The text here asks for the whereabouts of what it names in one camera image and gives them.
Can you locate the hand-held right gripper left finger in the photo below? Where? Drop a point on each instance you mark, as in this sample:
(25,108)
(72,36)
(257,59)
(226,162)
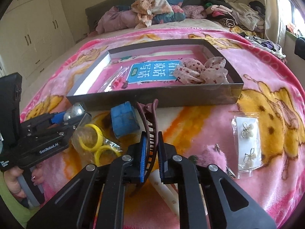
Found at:
(143,158)

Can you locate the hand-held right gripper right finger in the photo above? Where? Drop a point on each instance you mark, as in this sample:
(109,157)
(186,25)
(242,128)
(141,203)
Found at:
(163,158)

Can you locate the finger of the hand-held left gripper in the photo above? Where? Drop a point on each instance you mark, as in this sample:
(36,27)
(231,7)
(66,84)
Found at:
(57,116)
(69,124)

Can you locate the white hair clip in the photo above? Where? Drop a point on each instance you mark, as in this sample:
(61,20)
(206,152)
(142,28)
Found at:
(164,194)

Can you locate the maroon hair claw clip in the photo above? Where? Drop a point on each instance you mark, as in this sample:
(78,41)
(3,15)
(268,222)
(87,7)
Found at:
(149,121)

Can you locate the small blue box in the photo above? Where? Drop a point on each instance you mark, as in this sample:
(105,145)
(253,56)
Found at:
(124,119)

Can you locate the pink fluffy hair clip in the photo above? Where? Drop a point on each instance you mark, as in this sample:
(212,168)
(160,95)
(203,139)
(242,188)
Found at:
(211,156)

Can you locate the grey cardboard box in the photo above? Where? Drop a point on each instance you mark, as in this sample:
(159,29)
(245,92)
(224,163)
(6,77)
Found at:
(166,98)

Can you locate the earring card packet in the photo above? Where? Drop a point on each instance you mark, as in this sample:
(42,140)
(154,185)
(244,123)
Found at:
(247,143)

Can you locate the person's left forearm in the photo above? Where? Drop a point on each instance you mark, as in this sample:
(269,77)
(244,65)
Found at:
(10,211)

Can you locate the person's left hand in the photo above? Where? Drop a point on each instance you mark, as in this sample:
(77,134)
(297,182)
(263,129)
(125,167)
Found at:
(13,182)

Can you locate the bag of yellow hair rings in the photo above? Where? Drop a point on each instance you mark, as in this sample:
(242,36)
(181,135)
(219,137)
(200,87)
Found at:
(91,138)

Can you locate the pink book blue label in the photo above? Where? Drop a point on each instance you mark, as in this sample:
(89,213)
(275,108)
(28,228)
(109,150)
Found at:
(147,74)

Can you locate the cream wardrobe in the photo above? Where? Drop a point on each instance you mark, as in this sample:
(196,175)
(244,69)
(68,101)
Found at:
(35,28)

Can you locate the floral fabric hair bow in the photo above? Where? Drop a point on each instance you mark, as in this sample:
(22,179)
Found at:
(202,72)

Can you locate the grey bed headboard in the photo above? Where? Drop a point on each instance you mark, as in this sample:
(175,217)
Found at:
(95,14)

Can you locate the pink quilt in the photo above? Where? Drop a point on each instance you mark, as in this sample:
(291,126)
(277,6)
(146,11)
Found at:
(116,20)

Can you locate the beige bed sheet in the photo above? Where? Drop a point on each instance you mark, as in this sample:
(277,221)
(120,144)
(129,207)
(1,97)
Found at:
(190,23)

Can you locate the peach floral cloth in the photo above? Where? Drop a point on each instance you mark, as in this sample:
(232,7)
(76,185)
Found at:
(152,8)

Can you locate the pink fuzzy garment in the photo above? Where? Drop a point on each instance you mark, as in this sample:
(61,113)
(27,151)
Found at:
(194,12)

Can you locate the pile of clothes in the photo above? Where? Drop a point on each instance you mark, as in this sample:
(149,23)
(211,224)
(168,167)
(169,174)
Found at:
(243,16)

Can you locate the cream curtain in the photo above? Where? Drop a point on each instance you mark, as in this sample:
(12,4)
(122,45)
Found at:
(276,12)

